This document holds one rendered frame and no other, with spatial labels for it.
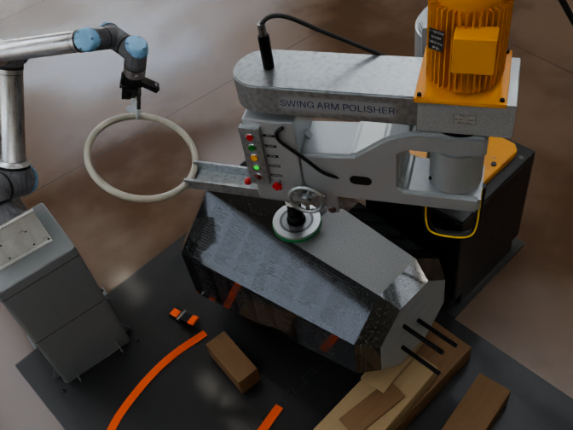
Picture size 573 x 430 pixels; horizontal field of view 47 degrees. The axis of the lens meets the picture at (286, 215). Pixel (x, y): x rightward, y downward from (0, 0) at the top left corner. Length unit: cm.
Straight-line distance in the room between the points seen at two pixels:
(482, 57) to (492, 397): 182
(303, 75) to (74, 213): 266
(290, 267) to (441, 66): 121
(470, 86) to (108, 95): 382
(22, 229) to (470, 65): 208
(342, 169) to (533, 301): 167
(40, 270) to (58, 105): 260
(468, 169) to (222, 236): 127
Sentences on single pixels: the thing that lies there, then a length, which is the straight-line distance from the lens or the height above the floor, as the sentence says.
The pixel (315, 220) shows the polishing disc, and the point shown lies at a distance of 289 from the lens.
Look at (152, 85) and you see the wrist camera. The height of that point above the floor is 142.
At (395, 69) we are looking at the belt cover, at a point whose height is 172.
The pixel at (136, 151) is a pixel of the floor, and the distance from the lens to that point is 489.
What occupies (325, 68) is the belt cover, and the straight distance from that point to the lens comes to 231.
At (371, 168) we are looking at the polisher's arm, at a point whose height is 137.
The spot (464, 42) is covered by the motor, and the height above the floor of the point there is 197.
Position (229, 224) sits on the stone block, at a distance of 311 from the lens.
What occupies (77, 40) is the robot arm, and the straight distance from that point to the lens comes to 275.
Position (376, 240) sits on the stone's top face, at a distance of 287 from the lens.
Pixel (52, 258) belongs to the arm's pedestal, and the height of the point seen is 85.
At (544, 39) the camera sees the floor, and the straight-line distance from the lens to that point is 552.
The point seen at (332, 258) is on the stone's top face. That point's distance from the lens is 282.
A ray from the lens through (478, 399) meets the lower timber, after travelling 332.
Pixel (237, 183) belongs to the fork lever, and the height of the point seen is 110.
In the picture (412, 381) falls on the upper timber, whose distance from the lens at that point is 320.
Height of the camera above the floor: 308
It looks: 48 degrees down
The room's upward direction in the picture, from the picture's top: 11 degrees counter-clockwise
